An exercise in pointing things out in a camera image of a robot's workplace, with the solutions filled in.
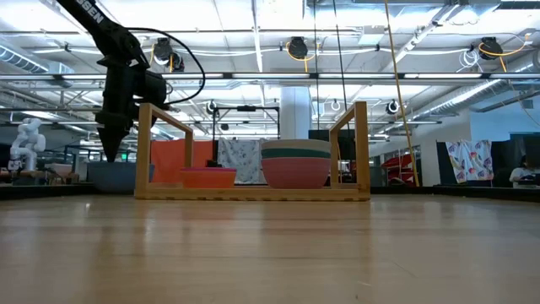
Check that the red cart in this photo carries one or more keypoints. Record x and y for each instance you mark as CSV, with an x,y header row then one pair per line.
x,y
396,162

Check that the grey patterned cloth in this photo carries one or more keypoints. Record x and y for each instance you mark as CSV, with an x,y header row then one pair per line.
x,y
242,160

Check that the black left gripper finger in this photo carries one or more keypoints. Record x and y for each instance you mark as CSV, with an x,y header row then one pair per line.
x,y
122,126
107,131

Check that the colourful floral cloth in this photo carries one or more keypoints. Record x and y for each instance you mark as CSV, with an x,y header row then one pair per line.
x,y
468,160

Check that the wooden slatted shelf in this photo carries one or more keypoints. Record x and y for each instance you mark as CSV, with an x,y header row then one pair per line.
x,y
253,193

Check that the black camera stand frame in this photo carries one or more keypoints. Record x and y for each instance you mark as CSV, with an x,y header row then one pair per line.
x,y
246,108

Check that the black square panel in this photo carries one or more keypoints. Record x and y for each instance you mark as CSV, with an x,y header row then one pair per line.
x,y
318,134

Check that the blue bowl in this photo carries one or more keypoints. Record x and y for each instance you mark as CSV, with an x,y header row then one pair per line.
x,y
114,177

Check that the white column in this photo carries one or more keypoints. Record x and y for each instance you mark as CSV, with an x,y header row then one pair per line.
x,y
295,118

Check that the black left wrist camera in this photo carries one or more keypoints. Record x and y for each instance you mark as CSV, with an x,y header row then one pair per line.
x,y
156,88

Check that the teal bowl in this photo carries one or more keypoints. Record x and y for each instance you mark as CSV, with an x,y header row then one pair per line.
x,y
295,153

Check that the pink bowl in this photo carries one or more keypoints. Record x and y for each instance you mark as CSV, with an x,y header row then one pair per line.
x,y
295,173

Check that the white bowl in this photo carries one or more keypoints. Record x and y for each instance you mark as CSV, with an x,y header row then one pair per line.
x,y
295,144

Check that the white robot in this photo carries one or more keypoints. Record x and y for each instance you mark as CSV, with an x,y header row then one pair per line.
x,y
27,143

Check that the orange cloth panel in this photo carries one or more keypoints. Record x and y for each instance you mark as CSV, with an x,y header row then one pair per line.
x,y
169,156

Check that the person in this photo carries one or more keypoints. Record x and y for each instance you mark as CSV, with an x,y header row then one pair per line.
x,y
521,175

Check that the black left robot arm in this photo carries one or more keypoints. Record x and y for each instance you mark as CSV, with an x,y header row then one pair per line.
x,y
105,29

